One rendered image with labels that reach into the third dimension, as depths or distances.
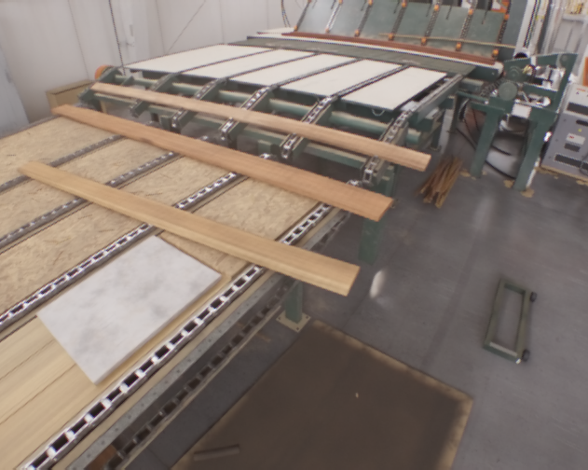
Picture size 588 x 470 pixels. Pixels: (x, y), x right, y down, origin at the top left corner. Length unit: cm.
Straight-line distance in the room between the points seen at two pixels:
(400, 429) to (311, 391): 51
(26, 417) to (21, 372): 18
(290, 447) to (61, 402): 109
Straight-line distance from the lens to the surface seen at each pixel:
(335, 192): 182
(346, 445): 191
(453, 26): 675
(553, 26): 741
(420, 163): 216
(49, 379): 138
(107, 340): 133
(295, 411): 196
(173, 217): 172
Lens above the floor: 181
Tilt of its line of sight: 38 degrees down
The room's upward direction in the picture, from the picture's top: straight up
